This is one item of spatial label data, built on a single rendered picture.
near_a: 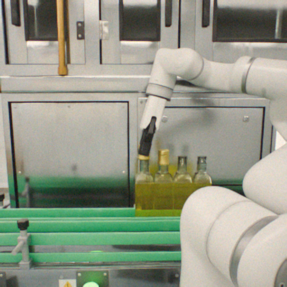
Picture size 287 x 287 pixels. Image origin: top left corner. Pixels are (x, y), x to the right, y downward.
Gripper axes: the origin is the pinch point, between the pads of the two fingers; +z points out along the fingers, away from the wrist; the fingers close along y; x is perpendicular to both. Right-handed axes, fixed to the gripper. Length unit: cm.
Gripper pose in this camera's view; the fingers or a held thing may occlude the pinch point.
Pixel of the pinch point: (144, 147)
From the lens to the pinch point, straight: 79.1
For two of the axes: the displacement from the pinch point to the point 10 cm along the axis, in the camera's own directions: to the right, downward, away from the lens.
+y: 0.4, 1.6, -9.9
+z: -2.6, 9.6, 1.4
